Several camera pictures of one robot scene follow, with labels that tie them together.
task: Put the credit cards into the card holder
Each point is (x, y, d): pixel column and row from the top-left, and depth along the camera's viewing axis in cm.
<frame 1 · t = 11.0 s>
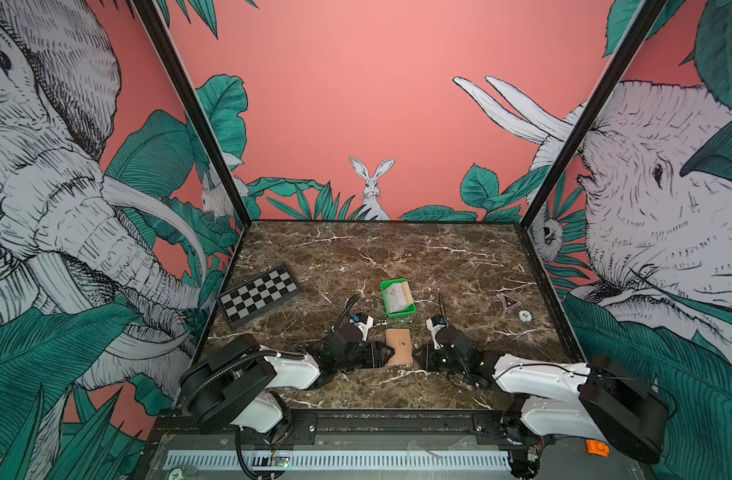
left hand: (392, 351, 83), fingers open
right hand: (412, 353, 84), fingers open
green plastic card tray: (407, 311, 95), point 3 cm above the table
black white checkerboard: (258, 295, 97), point 4 cm above the table
small round white sticker: (525, 316, 97), on the table
triangle marker sticker: (509, 303, 100), on the table

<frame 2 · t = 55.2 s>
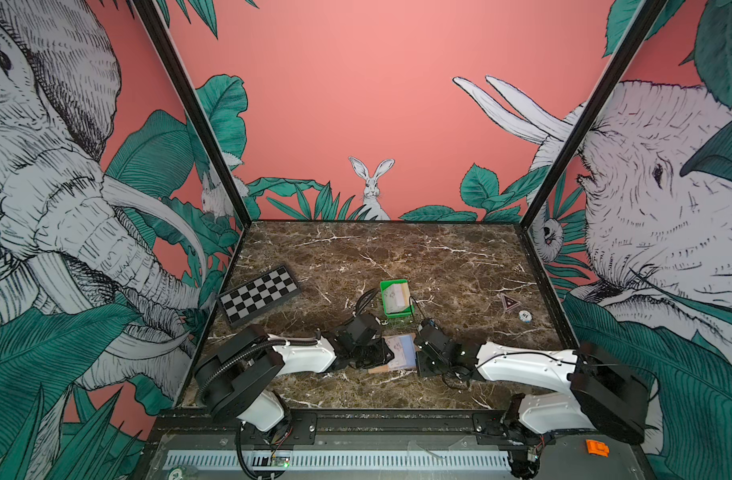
left hand: (396, 354, 84), fingers open
right hand: (415, 362, 84), fingers closed
the named things where they were.

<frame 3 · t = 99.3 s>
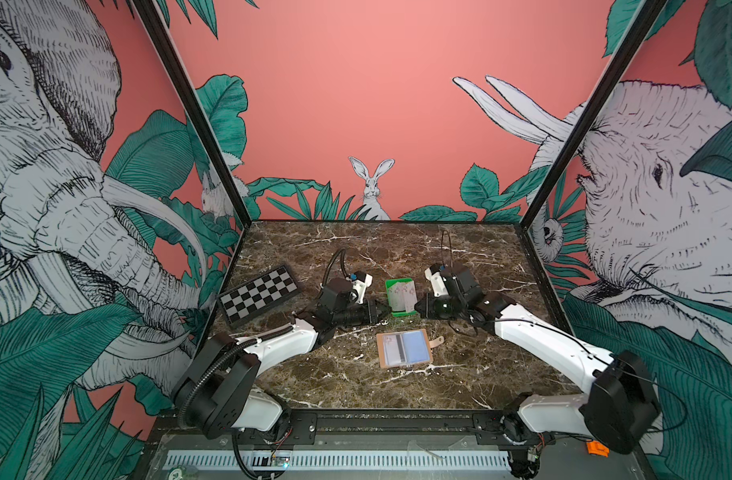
left hand: (393, 308, 80), fingers open
right hand: (411, 304, 80), fingers closed
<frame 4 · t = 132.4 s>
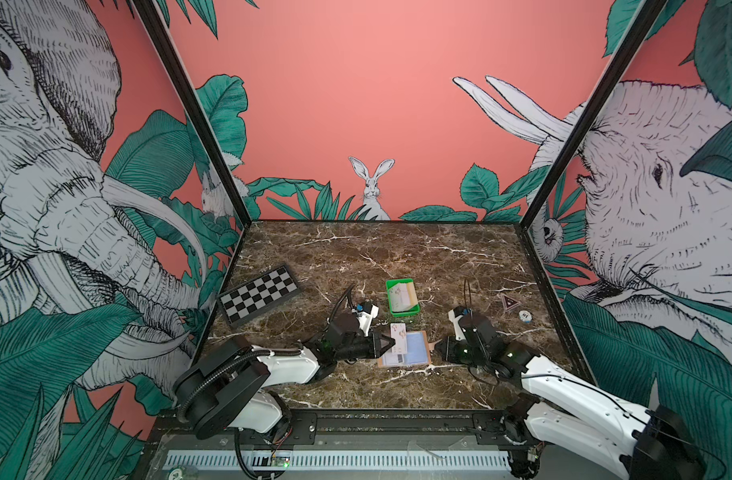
left hand: (398, 342, 80), fingers closed
right hand: (432, 345, 81), fingers closed
